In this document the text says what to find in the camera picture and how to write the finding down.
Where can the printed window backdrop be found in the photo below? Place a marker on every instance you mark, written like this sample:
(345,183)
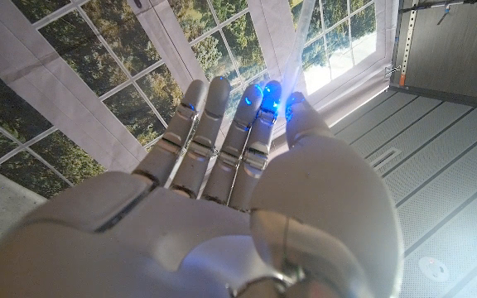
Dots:
(97,62)

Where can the round white ceiling sensor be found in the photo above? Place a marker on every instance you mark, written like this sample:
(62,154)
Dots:
(434,269)

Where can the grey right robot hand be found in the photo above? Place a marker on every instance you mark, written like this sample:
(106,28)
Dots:
(180,232)

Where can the perforated metal upright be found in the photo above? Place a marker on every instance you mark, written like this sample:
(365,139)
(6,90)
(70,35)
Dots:
(406,41)

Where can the clear plastic pipette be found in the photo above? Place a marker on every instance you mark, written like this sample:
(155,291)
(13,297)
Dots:
(300,37)

